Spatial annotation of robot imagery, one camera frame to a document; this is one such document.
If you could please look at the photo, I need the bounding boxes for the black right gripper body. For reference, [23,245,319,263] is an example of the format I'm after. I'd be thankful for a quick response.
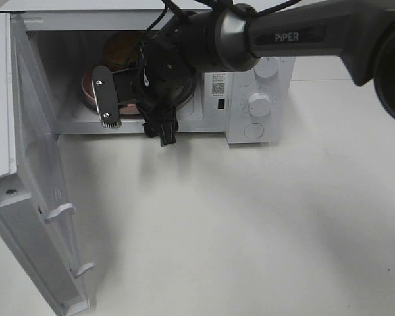
[113,41,196,114]

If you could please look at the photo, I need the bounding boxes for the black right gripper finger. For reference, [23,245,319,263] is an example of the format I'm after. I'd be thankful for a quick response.
[141,108,178,147]

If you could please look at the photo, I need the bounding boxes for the burger with lettuce and tomato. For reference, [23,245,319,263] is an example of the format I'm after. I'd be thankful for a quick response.
[103,30,144,71]

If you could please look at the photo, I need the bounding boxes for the pink round plate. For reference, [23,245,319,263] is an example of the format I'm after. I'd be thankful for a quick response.
[81,68,140,119]

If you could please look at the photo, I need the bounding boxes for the round white door button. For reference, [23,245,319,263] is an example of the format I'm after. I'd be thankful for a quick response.
[244,123,265,139]

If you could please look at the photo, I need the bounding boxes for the white timer knob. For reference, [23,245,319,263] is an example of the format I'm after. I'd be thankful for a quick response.
[247,92,272,117]

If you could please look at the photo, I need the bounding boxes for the white microwave door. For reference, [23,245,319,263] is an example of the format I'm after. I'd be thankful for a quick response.
[0,13,93,315]

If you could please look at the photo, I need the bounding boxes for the white warning label sticker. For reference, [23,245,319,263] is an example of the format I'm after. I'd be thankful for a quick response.
[210,72,232,97]

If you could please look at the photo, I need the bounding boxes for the upper white power knob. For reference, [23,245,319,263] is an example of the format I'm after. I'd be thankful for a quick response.
[253,57,279,80]

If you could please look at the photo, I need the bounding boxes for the white microwave oven body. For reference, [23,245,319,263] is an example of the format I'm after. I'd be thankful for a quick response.
[0,1,294,144]

